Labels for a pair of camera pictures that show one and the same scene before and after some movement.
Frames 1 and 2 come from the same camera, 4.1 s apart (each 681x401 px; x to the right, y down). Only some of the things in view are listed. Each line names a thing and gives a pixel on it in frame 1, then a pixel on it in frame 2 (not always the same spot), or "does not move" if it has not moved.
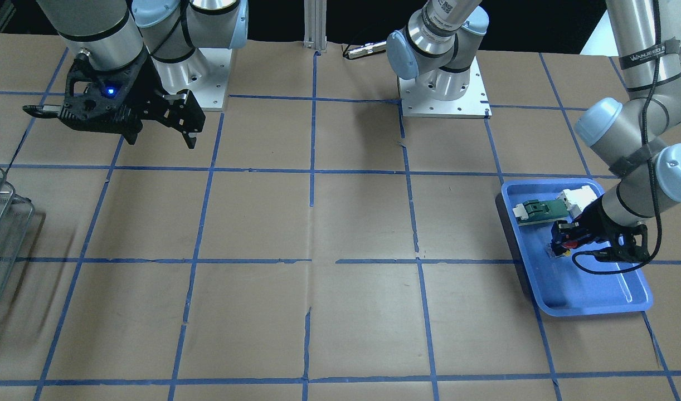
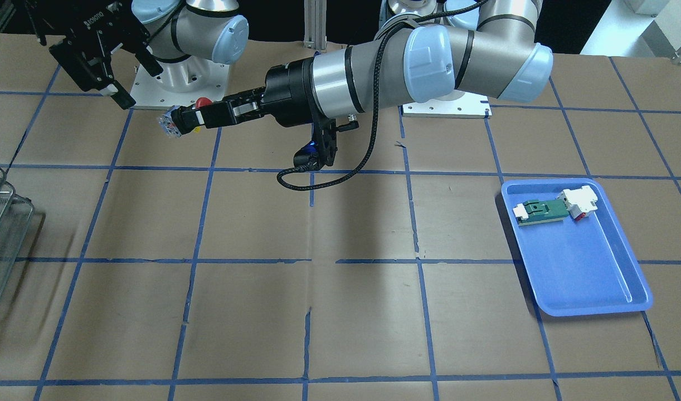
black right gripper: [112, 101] → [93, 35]
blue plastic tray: [565, 290] does not move
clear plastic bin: [8, 219] does not move
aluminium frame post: [315, 25] does not move
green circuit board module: [536, 211] does not move
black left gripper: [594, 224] → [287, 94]
